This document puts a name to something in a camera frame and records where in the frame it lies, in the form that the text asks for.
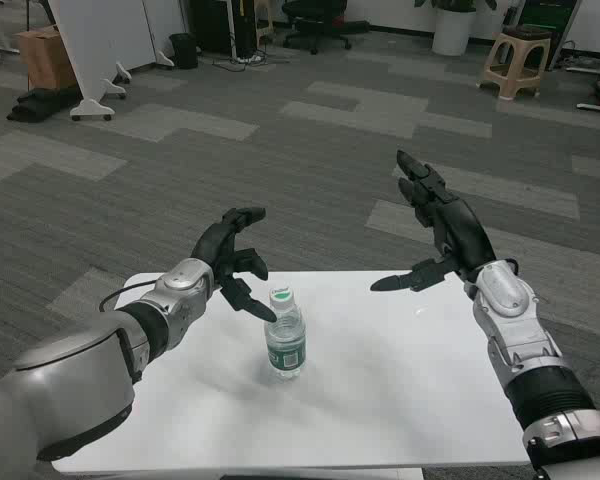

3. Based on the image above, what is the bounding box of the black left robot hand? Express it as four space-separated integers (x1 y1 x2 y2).
189 206 279 322

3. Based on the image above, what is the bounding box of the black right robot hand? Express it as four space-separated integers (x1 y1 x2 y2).
369 149 498 294

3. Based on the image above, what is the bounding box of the clear green-label water bottle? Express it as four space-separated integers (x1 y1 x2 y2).
263 285 307 380

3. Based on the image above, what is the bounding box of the white cylindrical planter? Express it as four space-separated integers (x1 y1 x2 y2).
431 8 477 57

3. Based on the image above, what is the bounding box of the black trash bin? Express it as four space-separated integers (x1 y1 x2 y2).
168 32 200 70

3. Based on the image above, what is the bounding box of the beige plastic stool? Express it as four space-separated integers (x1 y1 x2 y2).
477 25 553 101

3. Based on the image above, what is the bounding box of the green black equipment rack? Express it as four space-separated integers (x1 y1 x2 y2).
519 0 581 71

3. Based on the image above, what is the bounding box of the black cabinet under desk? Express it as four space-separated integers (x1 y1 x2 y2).
187 0 259 56

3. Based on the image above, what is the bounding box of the black bag on floor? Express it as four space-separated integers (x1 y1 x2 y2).
5 87 81 122

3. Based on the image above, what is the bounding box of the narrow white wheeled partition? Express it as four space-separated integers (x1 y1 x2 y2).
139 0 191 69

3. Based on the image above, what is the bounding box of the small tan wooden stool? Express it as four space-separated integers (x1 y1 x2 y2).
253 0 275 39

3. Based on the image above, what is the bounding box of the large white wheeled partition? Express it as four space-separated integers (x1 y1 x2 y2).
47 0 156 122

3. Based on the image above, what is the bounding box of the black office chair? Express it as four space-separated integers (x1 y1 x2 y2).
281 0 371 55

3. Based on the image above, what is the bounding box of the brown cardboard box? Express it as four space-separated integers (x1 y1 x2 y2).
14 25 79 92

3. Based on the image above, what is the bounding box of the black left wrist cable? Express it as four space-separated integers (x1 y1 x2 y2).
98 281 157 314

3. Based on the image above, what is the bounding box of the white power strip with cables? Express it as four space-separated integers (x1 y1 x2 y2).
212 52 291 71

